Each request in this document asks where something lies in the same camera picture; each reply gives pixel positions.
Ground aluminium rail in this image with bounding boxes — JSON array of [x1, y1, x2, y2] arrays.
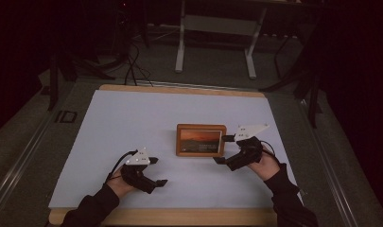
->
[[0, 107, 60, 209], [135, 79, 244, 93], [297, 98, 360, 227]]

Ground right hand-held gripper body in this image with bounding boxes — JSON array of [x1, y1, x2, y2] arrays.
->
[[225, 123, 270, 172]]

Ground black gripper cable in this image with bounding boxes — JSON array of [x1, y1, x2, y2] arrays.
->
[[260, 140, 281, 165], [104, 150, 139, 185]]

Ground person's left hand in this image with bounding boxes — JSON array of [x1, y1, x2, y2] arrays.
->
[[108, 166, 136, 199]]

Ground person's right hand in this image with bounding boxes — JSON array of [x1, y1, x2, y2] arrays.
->
[[247, 148, 282, 183]]

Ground black floor cables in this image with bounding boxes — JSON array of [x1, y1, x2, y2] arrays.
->
[[124, 41, 154, 88]]

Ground white table mat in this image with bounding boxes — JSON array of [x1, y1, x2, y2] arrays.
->
[[48, 89, 304, 210]]

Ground black metal stand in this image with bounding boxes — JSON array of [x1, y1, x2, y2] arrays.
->
[[261, 31, 322, 129], [46, 51, 116, 112]]

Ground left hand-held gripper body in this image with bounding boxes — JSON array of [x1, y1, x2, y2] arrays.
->
[[120, 147, 159, 195]]

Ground wooden picture frame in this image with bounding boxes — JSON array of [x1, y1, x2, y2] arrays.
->
[[175, 123, 228, 158]]

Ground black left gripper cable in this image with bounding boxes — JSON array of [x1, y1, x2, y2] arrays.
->
[[104, 150, 139, 185]]

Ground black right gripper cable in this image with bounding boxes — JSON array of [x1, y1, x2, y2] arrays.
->
[[260, 140, 281, 165]]

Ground black rectangular bracket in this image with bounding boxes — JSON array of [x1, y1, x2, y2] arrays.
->
[[55, 110, 78, 124]]

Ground white metal desk frame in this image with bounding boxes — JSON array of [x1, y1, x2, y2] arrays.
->
[[174, 0, 269, 79]]

